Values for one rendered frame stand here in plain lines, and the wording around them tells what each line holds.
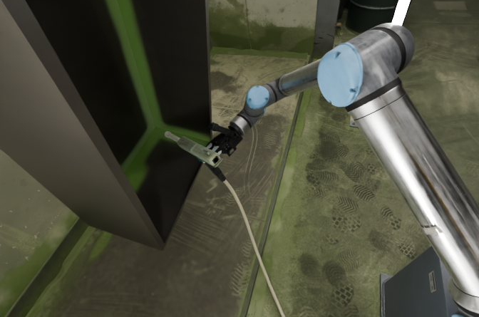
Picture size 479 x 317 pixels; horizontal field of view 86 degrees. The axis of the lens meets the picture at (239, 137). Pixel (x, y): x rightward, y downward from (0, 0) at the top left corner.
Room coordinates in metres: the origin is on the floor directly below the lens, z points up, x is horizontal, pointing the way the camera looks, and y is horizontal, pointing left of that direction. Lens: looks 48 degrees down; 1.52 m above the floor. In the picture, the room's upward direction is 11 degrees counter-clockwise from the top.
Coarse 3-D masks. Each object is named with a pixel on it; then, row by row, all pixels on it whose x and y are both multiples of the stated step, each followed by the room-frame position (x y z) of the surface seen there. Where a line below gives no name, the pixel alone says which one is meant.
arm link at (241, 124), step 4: (236, 116) 0.84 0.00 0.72; (232, 120) 0.82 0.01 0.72; (236, 120) 0.81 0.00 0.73; (240, 120) 0.81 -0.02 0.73; (244, 120) 0.81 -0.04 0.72; (236, 124) 0.80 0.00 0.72; (240, 124) 0.79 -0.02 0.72; (244, 124) 0.79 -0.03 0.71; (248, 124) 0.80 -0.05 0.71; (240, 128) 0.78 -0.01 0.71; (244, 128) 0.78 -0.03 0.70; (248, 128) 0.79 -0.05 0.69; (244, 132) 0.77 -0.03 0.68
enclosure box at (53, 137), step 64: (0, 0) 0.33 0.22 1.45; (64, 0) 0.84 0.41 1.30; (128, 0) 1.02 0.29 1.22; (192, 0) 0.91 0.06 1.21; (0, 64) 0.37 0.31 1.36; (64, 64) 0.76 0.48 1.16; (128, 64) 1.02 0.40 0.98; (192, 64) 0.94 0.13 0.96; (0, 128) 0.46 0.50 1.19; (64, 128) 0.37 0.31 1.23; (128, 128) 0.92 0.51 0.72; (192, 128) 0.99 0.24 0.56; (64, 192) 0.49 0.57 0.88; (128, 192) 0.37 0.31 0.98
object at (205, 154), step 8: (168, 136) 0.93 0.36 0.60; (176, 136) 0.89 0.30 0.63; (184, 144) 0.78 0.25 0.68; (192, 144) 0.75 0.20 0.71; (192, 152) 0.70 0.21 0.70; (200, 152) 0.66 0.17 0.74; (208, 152) 0.63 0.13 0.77; (216, 152) 0.63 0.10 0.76; (208, 160) 0.60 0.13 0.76; (216, 168) 0.66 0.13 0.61; (224, 176) 0.66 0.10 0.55
